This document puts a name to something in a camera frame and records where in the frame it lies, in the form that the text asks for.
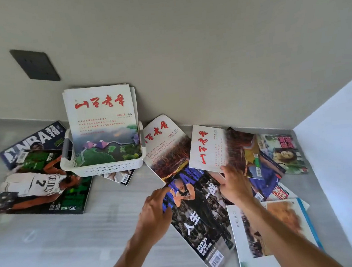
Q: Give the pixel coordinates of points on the person's left hand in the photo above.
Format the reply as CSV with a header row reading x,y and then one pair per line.
x,y
151,216

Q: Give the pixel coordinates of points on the person's right hand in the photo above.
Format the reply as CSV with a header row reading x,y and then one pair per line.
x,y
238,188

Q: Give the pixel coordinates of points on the person's right fingers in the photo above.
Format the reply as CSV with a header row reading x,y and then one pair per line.
x,y
230,170

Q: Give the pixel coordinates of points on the person's left fingers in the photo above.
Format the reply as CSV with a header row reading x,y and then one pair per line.
x,y
163,195

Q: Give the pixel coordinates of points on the white magazine with yellow field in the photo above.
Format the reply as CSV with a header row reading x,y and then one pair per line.
x,y
208,147

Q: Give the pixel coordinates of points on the black and blue basketball magazine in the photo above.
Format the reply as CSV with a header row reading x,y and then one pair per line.
x,y
203,219

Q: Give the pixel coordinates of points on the person's left forearm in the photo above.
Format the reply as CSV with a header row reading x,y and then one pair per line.
x,y
130,266

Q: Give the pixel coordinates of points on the person's right forearm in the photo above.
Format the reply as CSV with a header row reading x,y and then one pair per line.
x,y
285,242

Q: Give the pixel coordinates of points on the blue cover magazine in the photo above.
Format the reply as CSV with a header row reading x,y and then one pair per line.
x,y
268,175

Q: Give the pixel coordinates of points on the white magazine with reddish field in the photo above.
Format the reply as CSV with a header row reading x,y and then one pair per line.
x,y
168,151

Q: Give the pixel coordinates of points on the magazine with barcode corner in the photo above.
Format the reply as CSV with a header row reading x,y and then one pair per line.
x,y
121,176

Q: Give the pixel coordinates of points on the red and white magazine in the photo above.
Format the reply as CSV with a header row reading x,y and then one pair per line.
x,y
281,193

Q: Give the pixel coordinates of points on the magazine with face cover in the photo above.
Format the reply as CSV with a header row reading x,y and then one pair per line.
x,y
285,155

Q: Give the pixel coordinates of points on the white perforated plastic basket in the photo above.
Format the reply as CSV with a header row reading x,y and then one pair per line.
x,y
105,168

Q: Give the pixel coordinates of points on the large white blue-spined magazine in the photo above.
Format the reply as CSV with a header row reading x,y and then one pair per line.
x,y
288,220

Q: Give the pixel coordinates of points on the white magazine with green landscape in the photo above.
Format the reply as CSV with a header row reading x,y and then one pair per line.
x,y
100,120

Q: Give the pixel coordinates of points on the white magazines behind landscape magazine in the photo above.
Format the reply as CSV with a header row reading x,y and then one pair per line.
x,y
134,101

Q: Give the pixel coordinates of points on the green basketball magazine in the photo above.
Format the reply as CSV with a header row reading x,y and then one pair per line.
x,y
41,188

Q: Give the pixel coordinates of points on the dark blue basketball magazine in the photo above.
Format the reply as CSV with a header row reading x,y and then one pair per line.
x,y
31,142

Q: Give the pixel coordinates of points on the dark wall switch plate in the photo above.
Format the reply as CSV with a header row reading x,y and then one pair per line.
x,y
35,65

